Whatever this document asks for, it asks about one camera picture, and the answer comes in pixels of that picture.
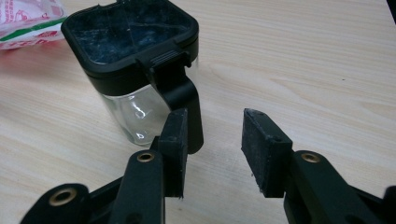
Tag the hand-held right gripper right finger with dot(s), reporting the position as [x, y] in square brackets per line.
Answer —
[264, 155]

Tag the red and white seasoning bag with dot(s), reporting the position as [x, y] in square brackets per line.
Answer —
[28, 21]

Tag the glass jar with black lid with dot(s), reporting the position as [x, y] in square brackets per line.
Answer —
[124, 74]

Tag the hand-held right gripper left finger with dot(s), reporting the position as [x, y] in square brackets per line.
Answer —
[174, 149]

